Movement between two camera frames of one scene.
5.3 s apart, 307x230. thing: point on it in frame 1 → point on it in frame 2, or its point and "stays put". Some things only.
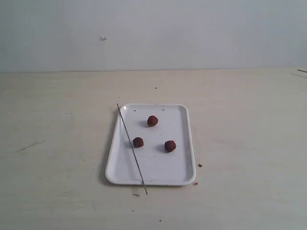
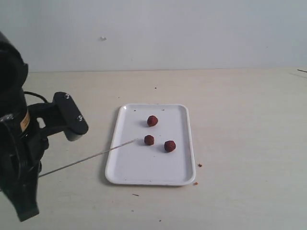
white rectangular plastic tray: (157, 166) stays put
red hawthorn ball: (138, 142) → (148, 140)
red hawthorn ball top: (152, 120) stays put
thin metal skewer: (139, 171) → (86, 158)
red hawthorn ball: (170, 145) stays put
